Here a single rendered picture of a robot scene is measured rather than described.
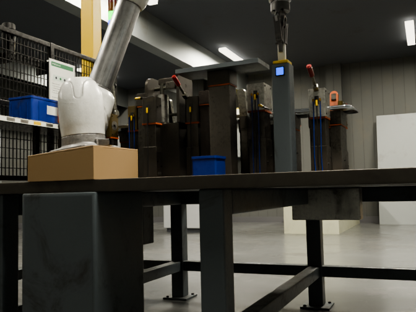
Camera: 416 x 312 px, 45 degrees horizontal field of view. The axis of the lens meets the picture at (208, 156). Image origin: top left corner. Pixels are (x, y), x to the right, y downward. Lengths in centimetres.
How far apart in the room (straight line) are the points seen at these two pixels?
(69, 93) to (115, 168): 31
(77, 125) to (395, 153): 861
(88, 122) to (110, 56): 38
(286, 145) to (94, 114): 72
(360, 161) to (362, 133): 55
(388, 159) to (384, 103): 117
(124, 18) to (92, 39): 143
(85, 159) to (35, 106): 108
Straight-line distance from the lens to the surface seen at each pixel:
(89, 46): 356
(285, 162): 195
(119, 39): 211
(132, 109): 245
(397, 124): 1019
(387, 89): 1051
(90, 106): 182
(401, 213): 979
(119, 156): 179
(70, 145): 181
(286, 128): 196
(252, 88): 220
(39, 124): 269
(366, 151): 1040
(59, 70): 319
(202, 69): 210
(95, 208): 166
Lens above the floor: 65
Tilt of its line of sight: 4 degrees up
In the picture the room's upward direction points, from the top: 1 degrees counter-clockwise
